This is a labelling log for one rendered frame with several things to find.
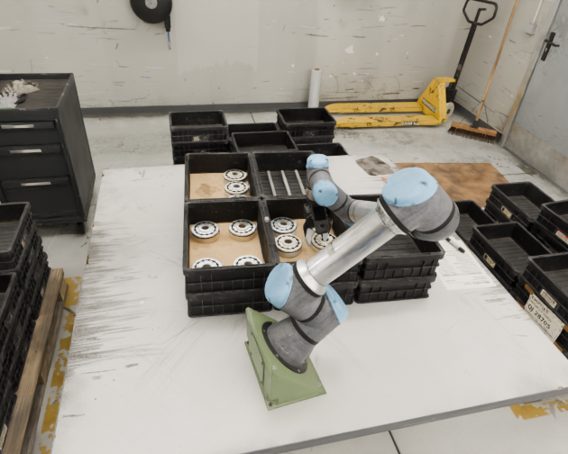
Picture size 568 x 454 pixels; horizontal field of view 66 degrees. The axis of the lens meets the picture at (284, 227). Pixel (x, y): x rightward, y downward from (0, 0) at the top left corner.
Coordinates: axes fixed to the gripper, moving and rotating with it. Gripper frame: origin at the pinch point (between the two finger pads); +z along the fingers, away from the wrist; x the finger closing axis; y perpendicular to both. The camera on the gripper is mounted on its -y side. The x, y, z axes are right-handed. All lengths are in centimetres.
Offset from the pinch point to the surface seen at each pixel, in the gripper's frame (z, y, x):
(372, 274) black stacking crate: 1.3, -18.5, -16.0
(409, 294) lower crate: 14.2, -18.6, -31.7
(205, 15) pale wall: -12, 334, 31
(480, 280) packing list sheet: 20, -12, -65
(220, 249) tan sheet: -0.9, 1.9, 35.9
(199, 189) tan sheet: -1, 45, 43
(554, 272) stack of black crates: 46, 10, -124
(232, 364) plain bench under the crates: 12, -39, 36
